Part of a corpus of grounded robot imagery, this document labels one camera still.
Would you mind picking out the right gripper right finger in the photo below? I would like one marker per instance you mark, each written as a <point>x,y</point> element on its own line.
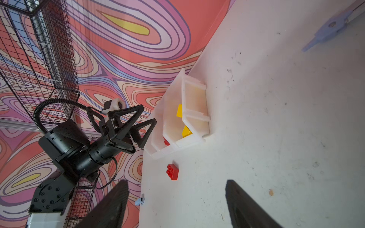
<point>244,211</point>

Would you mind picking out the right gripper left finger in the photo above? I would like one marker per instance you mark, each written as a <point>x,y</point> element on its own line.
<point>109,213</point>

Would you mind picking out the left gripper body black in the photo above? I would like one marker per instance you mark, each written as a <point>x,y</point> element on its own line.
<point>125,145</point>

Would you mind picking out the red arch lego piece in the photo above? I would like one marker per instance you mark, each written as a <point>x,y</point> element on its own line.
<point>166,142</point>

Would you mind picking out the yellow lego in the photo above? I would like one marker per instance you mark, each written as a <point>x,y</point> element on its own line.
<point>186,132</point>
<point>179,111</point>

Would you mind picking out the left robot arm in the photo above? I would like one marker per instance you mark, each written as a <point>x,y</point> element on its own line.
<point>76,157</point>

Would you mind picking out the left white plastic bin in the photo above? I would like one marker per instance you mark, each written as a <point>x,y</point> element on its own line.
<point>150,147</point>

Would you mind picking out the white plastic bin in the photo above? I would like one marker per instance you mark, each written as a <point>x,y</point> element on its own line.
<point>150,147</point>
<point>160,107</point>
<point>191,93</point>

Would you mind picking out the middle white plastic bin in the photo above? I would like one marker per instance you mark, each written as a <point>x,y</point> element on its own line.
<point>160,107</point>

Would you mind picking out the right white plastic bin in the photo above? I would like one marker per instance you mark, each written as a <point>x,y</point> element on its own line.
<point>191,93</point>

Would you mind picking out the small pen on table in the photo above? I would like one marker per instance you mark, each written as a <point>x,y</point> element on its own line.
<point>337,24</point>

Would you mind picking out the black wire basket left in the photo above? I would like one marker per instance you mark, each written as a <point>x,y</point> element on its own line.
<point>80,204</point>

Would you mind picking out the black wire basket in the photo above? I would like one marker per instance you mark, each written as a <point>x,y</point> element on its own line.
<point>37,57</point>
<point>80,204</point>

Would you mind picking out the black wire basket back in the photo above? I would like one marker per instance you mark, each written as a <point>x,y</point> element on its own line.
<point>37,57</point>

